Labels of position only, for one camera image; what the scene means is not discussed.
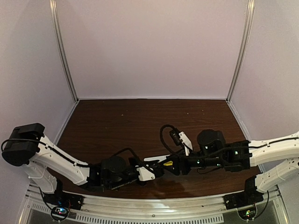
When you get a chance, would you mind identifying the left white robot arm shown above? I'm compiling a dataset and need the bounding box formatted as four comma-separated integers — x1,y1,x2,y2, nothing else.
0,123,164,194

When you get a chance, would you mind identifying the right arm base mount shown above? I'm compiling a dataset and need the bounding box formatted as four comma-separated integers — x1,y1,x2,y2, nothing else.
223,190,264,222

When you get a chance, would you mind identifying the right aluminium frame post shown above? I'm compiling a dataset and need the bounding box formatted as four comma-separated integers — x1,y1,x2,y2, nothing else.
226,0,255,103

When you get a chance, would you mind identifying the black camera cable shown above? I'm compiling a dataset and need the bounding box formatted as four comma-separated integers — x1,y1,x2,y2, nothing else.
77,147,150,168
159,125,234,159

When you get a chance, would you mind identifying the left black camera cable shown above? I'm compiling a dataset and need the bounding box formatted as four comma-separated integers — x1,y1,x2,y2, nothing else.
77,147,150,168

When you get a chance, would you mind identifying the yellow handled screwdriver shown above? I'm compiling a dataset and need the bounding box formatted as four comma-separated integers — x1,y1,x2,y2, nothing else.
163,161,173,167

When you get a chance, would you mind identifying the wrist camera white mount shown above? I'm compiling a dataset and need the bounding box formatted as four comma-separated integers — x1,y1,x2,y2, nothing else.
135,166,156,182
170,130,193,156

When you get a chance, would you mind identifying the right black camera cable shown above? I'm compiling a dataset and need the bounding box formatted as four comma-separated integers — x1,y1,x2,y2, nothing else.
159,125,234,159

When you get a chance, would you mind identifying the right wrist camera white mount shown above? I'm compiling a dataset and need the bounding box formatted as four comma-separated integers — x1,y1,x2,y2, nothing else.
170,130,193,156

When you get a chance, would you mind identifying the aluminium frame post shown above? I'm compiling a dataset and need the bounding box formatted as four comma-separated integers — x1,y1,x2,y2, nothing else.
226,0,255,103
49,0,79,103

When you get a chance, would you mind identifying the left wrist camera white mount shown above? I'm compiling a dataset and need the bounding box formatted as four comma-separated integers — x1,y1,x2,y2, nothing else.
135,166,156,182

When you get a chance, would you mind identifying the white remote control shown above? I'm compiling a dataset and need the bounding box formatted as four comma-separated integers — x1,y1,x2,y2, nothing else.
143,154,170,162

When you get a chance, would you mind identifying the left aluminium frame post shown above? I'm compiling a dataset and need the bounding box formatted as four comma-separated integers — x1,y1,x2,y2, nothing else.
49,0,79,103

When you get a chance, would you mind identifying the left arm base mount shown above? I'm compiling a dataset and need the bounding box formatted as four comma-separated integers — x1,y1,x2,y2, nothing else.
40,191,84,223

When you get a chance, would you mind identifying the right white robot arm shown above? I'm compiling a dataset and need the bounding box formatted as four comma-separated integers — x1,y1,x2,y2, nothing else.
161,129,299,203

